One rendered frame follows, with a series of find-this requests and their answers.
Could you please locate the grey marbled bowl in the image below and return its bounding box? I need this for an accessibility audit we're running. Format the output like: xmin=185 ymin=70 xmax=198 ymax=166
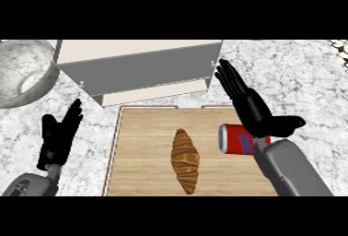
xmin=0 ymin=40 xmax=61 ymax=110

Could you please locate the wooden tray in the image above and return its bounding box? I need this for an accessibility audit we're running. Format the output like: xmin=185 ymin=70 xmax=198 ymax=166
xmin=101 ymin=104 xmax=281 ymax=197

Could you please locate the red soda can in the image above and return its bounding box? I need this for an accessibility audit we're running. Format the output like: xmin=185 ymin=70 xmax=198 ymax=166
xmin=217 ymin=123 xmax=272 ymax=156

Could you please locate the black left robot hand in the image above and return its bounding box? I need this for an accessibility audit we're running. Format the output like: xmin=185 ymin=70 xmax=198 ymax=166
xmin=36 ymin=98 xmax=86 ymax=171

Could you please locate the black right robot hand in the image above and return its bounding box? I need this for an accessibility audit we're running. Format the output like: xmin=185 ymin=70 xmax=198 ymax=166
xmin=214 ymin=58 xmax=307 ymax=139

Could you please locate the cream and grey tiered shelf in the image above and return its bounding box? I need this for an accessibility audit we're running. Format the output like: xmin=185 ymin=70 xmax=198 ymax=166
xmin=53 ymin=40 xmax=225 ymax=108

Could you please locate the brown croissant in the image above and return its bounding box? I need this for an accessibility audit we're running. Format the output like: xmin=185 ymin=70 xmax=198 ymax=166
xmin=170 ymin=127 xmax=201 ymax=195

